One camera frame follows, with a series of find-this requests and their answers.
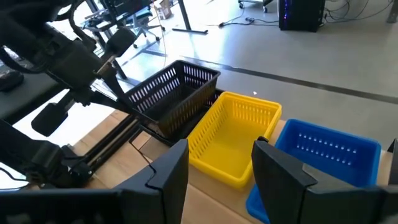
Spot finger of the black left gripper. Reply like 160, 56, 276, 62
96, 27, 137, 107
30, 90, 137, 138

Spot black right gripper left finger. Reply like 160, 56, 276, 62
113, 138, 190, 224

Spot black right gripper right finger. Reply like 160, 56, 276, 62
251, 136, 382, 224

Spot blue plastic basket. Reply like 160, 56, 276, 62
245, 118, 382, 224
245, 183, 272, 224

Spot yellow plastic basket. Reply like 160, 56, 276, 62
186, 91, 283, 190
186, 146, 252, 191

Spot black plastic basket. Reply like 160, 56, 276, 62
136, 88, 225, 147
123, 59, 221, 141

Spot wooden shelf with black legs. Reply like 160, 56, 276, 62
127, 119, 398, 224

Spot grey desk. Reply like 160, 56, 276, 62
0, 70, 68, 125

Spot teal office chair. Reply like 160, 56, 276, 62
130, 6, 166, 50

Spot open cardboard box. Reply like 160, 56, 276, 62
154, 0, 174, 20

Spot black computer mouse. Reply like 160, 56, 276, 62
0, 70, 25, 93

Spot black desk leg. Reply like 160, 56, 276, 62
172, 0, 209, 35

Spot black computer tower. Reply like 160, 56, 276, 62
279, 0, 326, 33

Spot black aluminium table frame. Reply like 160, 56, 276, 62
70, 113, 175, 175

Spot black floor cables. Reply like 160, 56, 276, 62
217, 0, 398, 28

